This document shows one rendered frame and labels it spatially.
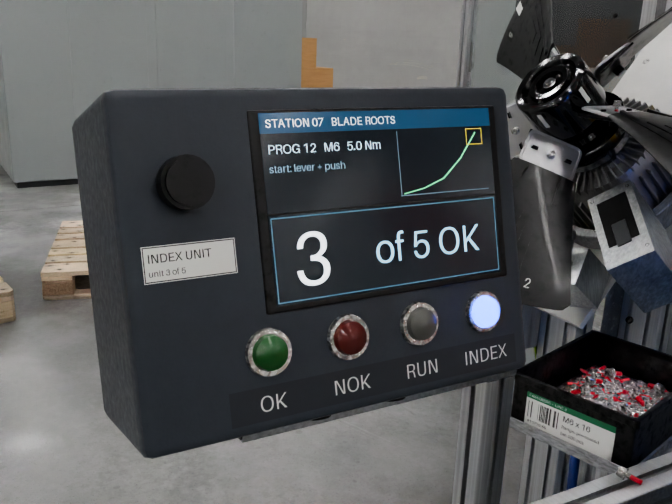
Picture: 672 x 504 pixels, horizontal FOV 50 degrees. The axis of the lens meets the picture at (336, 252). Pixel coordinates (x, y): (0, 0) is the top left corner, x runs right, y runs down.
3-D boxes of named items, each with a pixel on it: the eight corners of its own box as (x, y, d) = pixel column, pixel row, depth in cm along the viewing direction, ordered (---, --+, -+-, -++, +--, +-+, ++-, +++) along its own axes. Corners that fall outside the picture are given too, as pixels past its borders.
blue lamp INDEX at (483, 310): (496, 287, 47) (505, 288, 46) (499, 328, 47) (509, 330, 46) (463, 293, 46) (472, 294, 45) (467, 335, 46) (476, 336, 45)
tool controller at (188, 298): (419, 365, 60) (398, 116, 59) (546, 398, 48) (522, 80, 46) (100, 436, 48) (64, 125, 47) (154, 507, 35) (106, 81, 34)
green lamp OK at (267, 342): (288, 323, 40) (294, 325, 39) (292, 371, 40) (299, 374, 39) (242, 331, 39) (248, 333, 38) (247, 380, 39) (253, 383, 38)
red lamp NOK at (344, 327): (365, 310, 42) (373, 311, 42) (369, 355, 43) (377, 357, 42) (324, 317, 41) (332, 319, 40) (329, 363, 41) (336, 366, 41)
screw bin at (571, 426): (586, 371, 108) (592, 328, 106) (702, 414, 97) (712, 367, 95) (504, 420, 94) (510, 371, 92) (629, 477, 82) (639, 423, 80)
